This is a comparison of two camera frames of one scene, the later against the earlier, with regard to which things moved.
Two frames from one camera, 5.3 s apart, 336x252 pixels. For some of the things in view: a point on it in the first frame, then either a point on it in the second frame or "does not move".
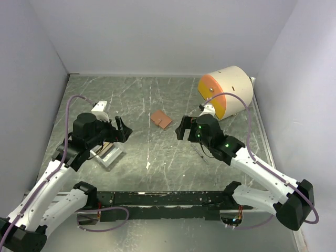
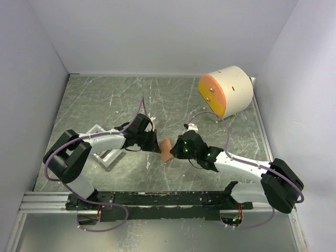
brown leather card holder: (161, 119) to (165, 146)
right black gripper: (187, 122) to (176, 150)
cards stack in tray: (107, 147) does not move
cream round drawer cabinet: (235, 80) does not move
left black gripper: (121, 134) to (154, 146)
